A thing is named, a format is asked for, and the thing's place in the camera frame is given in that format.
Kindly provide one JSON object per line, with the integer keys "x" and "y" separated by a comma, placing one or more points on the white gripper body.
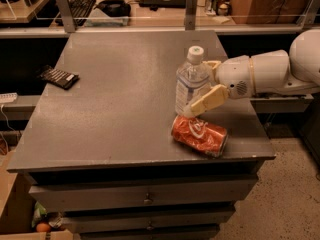
{"x": 233, "y": 75}

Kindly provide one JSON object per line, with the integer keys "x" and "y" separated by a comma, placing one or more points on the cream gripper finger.
{"x": 200, "y": 104}
{"x": 212, "y": 66}

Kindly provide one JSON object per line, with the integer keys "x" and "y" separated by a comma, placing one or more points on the clear plastic water bottle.
{"x": 192, "y": 79}

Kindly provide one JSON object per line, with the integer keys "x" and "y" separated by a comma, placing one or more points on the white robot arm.
{"x": 286, "y": 73}

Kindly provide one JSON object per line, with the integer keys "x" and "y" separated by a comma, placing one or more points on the crushed red coke can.
{"x": 200, "y": 135}

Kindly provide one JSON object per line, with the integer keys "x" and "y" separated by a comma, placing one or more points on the small jar on desk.
{"x": 223, "y": 9}

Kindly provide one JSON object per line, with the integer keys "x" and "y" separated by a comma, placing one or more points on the black closed laptop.
{"x": 163, "y": 3}

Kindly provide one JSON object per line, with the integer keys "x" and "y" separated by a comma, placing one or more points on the black headphones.
{"x": 115, "y": 8}

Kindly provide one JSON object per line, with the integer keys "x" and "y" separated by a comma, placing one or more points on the top drawer knob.
{"x": 148, "y": 200}

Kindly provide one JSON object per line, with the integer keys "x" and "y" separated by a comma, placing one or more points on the drawer knob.
{"x": 150, "y": 226}
{"x": 148, "y": 200}

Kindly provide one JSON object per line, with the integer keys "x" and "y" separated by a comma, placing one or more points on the grey drawer cabinet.
{"x": 94, "y": 151}

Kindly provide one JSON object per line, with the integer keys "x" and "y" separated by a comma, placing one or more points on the black computer keyboard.
{"x": 80, "y": 10}

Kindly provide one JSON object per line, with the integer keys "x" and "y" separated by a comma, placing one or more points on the dark chocolate bar wrapper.
{"x": 57, "y": 77}

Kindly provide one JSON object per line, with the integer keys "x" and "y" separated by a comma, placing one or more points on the white power strip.
{"x": 8, "y": 97}

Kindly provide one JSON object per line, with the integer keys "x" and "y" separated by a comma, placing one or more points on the green snack bag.
{"x": 39, "y": 214}

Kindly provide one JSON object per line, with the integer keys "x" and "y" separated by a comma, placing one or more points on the orange fruit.
{"x": 43, "y": 227}

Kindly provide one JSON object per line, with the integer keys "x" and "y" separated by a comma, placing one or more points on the middle metal bracket post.
{"x": 190, "y": 14}

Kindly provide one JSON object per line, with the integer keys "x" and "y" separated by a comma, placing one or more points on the metal bracket post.
{"x": 66, "y": 16}
{"x": 190, "y": 14}

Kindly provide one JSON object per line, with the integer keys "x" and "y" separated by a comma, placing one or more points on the left metal bracket post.
{"x": 66, "y": 16}

